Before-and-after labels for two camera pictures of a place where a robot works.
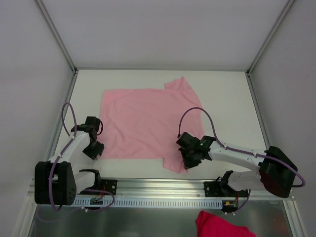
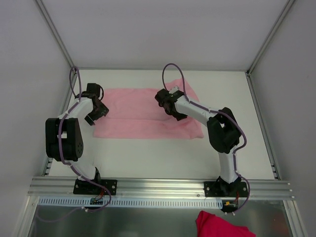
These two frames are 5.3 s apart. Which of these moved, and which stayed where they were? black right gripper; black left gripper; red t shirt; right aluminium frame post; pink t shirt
Moved: black right gripper; pink t shirt; black left gripper
Stayed: right aluminium frame post; red t shirt
